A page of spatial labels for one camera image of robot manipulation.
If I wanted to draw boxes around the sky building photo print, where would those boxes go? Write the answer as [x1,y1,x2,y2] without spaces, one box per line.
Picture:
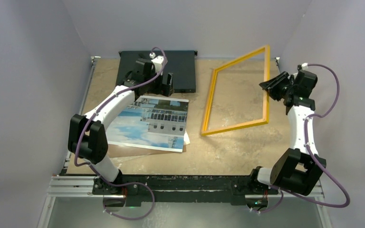
[106,95,189,151]

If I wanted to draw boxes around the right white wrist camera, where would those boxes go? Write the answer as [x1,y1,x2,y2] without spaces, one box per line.
[297,63,308,71]

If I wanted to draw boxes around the black flat box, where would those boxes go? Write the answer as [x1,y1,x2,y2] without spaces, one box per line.
[116,50,197,93]

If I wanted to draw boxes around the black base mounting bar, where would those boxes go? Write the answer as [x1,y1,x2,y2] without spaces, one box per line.
[92,174,278,207]

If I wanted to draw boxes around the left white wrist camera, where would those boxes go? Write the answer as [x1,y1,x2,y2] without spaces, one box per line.
[149,52,167,75]

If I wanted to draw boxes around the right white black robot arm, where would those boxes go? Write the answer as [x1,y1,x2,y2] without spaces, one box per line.
[248,69,327,196]

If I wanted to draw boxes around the yellow wooden picture frame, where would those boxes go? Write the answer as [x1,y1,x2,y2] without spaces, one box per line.
[200,45,271,136]

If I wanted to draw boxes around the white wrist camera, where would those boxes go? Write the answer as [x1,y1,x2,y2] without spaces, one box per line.
[297,63,308,71]
[149,52,167,75]

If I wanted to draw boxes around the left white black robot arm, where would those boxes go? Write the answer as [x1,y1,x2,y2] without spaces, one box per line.
[67,56,173,194]

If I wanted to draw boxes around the brown cardboard backing board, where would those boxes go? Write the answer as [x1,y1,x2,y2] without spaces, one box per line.
[107,144,187,158]

